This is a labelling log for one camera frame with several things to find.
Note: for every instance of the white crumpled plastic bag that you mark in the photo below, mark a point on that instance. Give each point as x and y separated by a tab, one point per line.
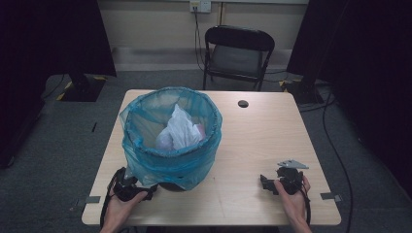
179	131

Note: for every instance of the dark curtain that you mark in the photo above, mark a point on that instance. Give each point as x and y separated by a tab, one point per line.
362	48
48	35

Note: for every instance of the person's left hand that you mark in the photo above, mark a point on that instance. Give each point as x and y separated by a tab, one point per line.
118	210

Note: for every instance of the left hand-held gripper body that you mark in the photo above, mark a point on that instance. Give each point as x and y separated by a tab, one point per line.
124	189

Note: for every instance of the black folding chair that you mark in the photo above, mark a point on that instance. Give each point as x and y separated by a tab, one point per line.
238	55

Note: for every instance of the black stand base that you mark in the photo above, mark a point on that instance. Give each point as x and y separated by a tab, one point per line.
302	90
82	87

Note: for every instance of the pink plastic scrap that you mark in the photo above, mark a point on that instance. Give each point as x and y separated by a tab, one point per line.
201	130

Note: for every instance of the grey tape strip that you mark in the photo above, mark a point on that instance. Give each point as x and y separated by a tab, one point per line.
92	199
330	196

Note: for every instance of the white wall outlet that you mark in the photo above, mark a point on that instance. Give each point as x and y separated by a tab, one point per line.
200	6

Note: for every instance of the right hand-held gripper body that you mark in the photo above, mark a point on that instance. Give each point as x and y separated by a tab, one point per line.
291	179

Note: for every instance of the person's right hand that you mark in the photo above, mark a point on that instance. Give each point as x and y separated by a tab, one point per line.
294	202

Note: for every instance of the bin with blue bag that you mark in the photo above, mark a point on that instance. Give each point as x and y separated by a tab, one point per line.
171	161

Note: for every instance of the black trash bin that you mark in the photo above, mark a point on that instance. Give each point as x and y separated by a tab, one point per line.
171	187

